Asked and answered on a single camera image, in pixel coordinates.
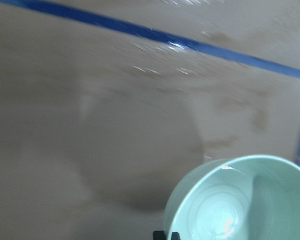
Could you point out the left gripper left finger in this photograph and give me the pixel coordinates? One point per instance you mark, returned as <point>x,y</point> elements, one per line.
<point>159,235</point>

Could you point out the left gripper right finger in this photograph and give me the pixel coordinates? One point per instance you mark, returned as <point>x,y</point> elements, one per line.
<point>175,236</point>

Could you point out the light green bowl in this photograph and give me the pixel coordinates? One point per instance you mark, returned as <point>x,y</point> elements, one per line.
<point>248,198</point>

